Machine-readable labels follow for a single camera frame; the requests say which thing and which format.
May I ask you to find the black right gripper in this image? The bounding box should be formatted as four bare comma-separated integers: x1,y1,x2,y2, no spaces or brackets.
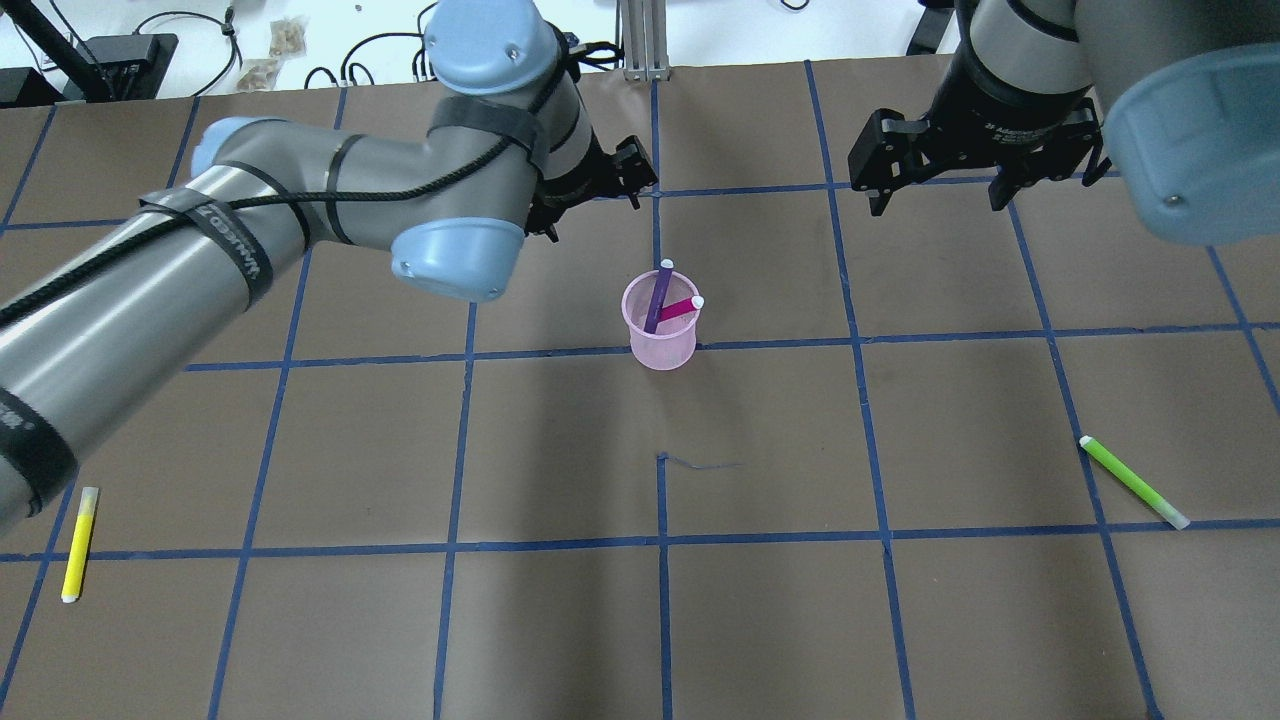
847,45,1114,217

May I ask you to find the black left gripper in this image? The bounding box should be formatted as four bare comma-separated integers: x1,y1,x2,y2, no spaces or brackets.
525,126,659,241

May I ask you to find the purple marker pen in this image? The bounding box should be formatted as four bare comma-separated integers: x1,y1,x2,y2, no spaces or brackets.
643,258,675,334

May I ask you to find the pink marker pen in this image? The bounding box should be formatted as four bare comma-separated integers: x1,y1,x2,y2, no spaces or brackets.
658,295,705,323

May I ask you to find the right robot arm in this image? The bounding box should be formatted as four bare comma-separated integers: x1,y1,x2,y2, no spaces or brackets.
847,1,1279,246

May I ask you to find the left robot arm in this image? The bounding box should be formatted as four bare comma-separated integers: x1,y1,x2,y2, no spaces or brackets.
1,1,657,530

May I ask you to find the pink mesh cup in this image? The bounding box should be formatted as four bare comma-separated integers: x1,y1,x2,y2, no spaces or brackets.
620,268,701,372

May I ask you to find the black power adapter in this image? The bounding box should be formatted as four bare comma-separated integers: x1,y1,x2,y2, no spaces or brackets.
905,0,955,56

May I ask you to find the green marker pen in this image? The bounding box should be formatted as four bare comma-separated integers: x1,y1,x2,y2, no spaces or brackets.
1076,436,1190,530

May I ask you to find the black flat stand base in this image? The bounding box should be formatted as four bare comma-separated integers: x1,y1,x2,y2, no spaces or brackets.
1,33,180,109

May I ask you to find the yellow marker pen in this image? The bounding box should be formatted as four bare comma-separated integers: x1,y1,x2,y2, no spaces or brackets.
60,486,100,603

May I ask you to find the aluminium frame post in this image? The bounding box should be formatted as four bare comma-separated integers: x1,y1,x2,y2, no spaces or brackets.
614,0,671,82

